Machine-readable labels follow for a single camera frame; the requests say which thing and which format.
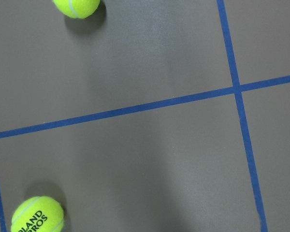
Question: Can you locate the yellow Roland Garros tennis ball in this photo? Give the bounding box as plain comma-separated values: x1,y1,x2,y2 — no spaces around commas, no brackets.
11,196,64,232

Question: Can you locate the yellow tennis ball near edge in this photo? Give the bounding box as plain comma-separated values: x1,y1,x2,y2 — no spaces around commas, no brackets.
53,0,100,19

